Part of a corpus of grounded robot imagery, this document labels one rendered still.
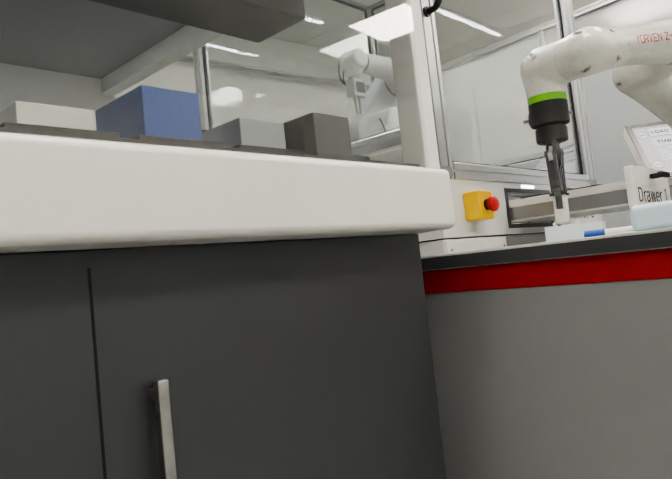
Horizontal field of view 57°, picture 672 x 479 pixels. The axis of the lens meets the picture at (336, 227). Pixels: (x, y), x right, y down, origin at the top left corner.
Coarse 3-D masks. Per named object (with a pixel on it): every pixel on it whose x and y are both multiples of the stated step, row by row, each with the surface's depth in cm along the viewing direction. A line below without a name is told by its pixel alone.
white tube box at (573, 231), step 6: (588, 222) 140; (594, 222) 140; (600, 222) 139; (546, 228) 145; (552, 228) 144; (558, 228) 143; (564, 228) 143; (570, 228) 142; (576, 228) 142; (582, 228) 141; (588, 228) 140; (594, 228) 140; (600, 228) 139; (546, 234) 145; (552, 234) 144; (558, 234) 143; (564, 234) 143; (570, 234) 142; (576, 234) 141; (582, 234) 141; (546, 240) 145; (552, 240) 144
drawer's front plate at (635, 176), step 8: (624, 168) 151; (632, 168) 150; (640, 168) 155; (648, 168) 159; (632, 176) 150; (640, 176) 154; (648, 176) 159; (632, 184) 149; (640, 184) 153; (648, 184) 158; (656, 184) 163; (664, 184) 168; (632, 192) 150; (640, 192) 152; (664, 192) 167; (632, 200) 150; (656, 200) 161; (664, 200) 166
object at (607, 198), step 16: (576, 192) 161; (592, 192) 158; (608, 192) 155; (624, 192) 152; (512, 208) 173; (528, 208) 170; (544, 208) 166; (576, 208) 161; (592, 208) 158; (608, 208) 156; (624, 208) 165
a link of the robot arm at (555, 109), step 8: (536, 104) 149; (544, 104) 148; (552, 104) 147; (560, 104) 147; (536, 112) 149; (544, 112) 148; (552, 112) 147; (560, 112) 147; (568, 112) 149; (528, 120) 153; (536, 120) 149; (544, 120) 148; (552, 120) 147; (560, 120) 147; (568, 120) 148; (536, 128) 153
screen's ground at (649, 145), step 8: (640, 128) 243; (656, 136) 239; (664, 136) 238; (640, 144) 237; (648, 144) 237; (656, 144) 236; (664, 144) 235; (648, 152) 234; (656, 152) 233; (664, 168) 227
